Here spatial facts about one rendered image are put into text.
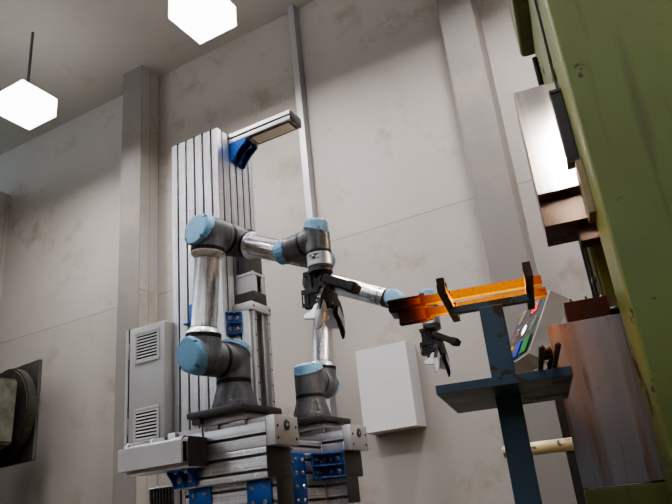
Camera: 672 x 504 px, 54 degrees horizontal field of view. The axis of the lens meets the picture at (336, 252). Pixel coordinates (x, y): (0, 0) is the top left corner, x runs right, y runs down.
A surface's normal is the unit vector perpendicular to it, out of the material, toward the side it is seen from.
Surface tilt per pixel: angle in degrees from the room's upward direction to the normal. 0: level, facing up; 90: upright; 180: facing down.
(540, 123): 90
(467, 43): 90
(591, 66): 90
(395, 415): 90
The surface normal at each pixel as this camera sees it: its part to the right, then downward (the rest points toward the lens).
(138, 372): -0.48, -0.28
